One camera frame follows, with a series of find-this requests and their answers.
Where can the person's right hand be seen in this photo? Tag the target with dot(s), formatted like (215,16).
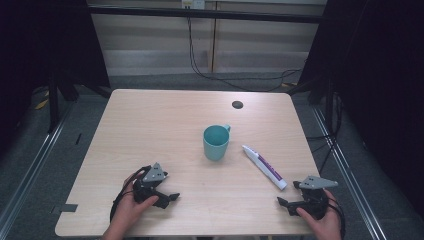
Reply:
(321,225)

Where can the metal floor rail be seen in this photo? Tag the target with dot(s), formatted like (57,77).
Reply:
(30,166)
(350,173)

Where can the person's left hand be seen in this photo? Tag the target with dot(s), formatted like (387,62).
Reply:
(128,210)

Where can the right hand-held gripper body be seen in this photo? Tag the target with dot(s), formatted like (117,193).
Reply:
(315,200)

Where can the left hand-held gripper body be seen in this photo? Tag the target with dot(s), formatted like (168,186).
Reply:
(154,174)

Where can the teal cup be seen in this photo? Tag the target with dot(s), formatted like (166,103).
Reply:
(216,142)

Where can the white wall power outlet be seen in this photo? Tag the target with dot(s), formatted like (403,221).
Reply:
(193,3)

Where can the yellow floor tape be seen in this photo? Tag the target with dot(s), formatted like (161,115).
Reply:
(41,104)

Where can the white purple toothpaste tube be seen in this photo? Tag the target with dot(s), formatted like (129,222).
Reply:
(265,166)

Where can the small black floor tape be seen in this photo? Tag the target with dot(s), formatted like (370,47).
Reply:
(78,138)

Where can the black metal stand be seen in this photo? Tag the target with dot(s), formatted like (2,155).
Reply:
(53,103)

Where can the black tape strip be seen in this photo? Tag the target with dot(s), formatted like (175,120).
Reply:
(68,208)

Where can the black horizontal bar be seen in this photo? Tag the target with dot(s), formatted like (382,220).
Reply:
(200,14)

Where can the black curtain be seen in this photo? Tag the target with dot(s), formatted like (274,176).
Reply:
(383,83)
(40,43)

